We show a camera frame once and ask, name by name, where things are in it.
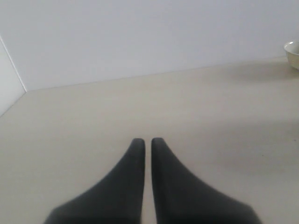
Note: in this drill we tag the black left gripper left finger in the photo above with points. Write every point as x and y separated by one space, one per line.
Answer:
116 199

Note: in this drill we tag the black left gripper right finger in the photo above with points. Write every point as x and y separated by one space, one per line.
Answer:
182 198

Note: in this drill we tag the small cream ceramic bowl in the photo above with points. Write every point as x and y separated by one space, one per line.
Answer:
292 53

